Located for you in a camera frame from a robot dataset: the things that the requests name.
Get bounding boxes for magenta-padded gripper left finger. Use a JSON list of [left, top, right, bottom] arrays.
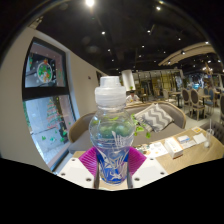
[[57, 146, 101, 190]]

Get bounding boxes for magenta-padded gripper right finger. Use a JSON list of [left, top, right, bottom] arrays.
[[126, 146, 169, 190]]

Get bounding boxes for clear blue-labelled drink bottle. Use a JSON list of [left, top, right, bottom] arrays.
[[88, 75, 136, 186]]

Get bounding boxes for white paper placemat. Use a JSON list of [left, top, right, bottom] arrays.
[[145, 141, 170, 158]]

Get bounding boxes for white tissue box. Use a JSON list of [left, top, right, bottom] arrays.
[[163, 136, 185, 160]]

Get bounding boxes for green leafy plant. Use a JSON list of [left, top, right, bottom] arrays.
[[130, 112, 152, 140]]

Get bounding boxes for white and blue card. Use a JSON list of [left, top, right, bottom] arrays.
[[176, 134, 198, 150]]

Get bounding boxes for grey chevron cushion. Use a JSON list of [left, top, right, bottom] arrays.
[[134, 103, 175, 134]]

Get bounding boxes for white paper card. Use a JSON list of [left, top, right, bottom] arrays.
[[192, 132, 208, 145]]

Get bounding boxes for yellow table card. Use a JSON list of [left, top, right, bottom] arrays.
[[191, 126, 204, 135]]

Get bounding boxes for window with festive decals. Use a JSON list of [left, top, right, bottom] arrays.
[[21, 36, 78, 172]]

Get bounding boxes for clear glass with straw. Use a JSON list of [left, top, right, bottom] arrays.
[[203, 119, 215, 149]]

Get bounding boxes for person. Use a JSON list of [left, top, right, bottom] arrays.
[[125, 89, 141, 104]]

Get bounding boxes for group of dining chairs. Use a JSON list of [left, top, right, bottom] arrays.
[[180, 86, 224, 122]]

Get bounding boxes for white round pillar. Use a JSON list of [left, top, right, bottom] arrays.
[[120, 69, 136, 92]]

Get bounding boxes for group of ceiling lights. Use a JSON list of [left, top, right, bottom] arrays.
[[84, 0, 215, 68]]

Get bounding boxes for grey sofa with tan frame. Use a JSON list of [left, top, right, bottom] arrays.
[[67, 100, 188, 155]]

